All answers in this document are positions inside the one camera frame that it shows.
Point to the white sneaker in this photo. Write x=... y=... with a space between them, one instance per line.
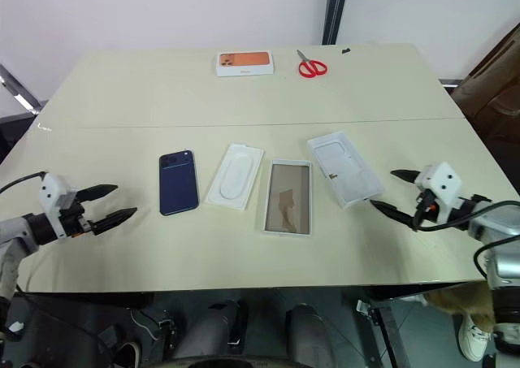
x=473 y=339

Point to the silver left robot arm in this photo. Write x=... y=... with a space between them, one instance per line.
x=24 y=232

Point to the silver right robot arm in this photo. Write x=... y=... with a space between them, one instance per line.
x=499 y=226

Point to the dark blue smartphone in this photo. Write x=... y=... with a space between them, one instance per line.
x=178 y=185

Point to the orange printed phone box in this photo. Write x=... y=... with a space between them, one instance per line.
x=244 y=61

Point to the dark rounded robot leg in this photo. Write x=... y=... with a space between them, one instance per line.
x=215 y=327
x=308 y=335

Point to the grey metal frame bars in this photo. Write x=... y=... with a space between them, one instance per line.
x=20 y=89

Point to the small white paper scrap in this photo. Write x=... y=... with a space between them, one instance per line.
x=15 y=327

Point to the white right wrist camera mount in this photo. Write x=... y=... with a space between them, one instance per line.
x=443 y=185

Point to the metal table leg frame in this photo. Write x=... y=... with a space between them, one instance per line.
x=382 y=327

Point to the dark vertical metal post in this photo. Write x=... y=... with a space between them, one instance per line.
x=336 y=10

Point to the black shoe with white sole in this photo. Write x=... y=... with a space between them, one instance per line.
x=129 y=353

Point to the dark brown wooden door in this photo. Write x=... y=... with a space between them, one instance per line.
x=493 y=83

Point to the white moulded tray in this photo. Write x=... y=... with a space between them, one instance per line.
x=235 y=177

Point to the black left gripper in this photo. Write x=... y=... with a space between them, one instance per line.
x=79 y=219

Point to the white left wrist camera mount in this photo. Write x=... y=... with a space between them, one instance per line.
x=52 y=195

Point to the tan trouser leg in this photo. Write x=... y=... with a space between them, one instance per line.
x=463 y=299

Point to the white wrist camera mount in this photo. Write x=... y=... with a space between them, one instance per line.
x=52 y=195
x=443 y=185

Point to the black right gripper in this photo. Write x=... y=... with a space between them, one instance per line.
x=426 y=207

